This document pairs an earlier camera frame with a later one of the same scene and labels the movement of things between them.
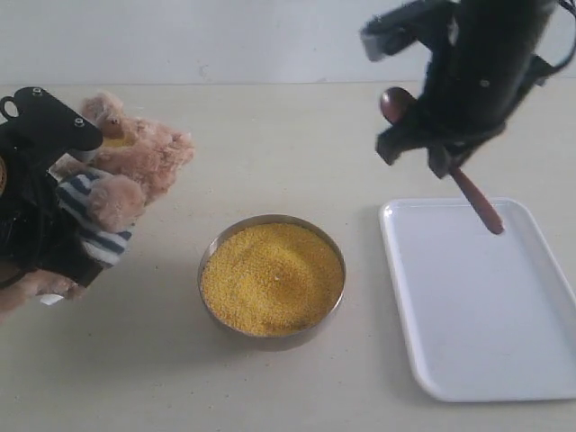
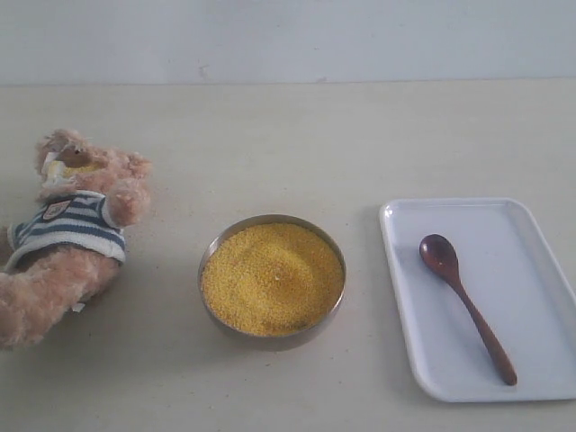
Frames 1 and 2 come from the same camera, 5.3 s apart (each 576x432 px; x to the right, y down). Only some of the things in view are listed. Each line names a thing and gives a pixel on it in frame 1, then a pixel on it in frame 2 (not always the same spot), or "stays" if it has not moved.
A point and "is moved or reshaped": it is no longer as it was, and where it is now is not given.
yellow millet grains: [273, 280] stays
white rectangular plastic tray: [488, 316] stays
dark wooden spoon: [395, 103] -> [442, 255]
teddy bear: [105, 193] is moved or reshaped
